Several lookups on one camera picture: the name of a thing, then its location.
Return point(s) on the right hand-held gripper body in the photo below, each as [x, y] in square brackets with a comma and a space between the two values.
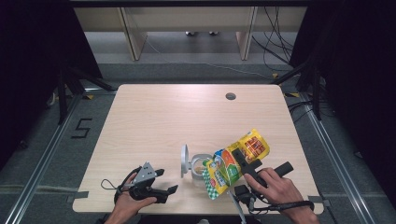
[253, 166]

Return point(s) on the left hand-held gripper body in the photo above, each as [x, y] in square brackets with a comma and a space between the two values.
[144, 174]

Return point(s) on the yellow seasoning pouch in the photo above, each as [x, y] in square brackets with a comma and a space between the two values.
[230, 165]

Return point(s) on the brown seasoning powder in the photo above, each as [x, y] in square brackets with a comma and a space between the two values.
[199, 170]

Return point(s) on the person's right hand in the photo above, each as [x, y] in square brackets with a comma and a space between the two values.
[280, 189]

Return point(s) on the person's left hand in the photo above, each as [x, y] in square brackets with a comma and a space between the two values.
[127, 205]

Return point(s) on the grey tape strip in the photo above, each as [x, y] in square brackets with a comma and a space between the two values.
[77, 196]
[323, 202]

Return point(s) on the yellow floor tape marker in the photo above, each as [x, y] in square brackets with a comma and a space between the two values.
[89, 97]
[275, 75]
[292, 95]

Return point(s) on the black tripod stand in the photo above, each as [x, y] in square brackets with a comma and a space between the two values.
[316, 93]
[62, 99]

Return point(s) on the black curtain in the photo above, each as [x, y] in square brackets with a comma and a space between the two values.
[31, 62]
[358, 77]

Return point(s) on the light wooden desk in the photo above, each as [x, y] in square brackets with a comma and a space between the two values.
[186, 18]

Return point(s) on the aluminium floor rail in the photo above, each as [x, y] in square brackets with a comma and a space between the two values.
[46, 149]
[336, 161]

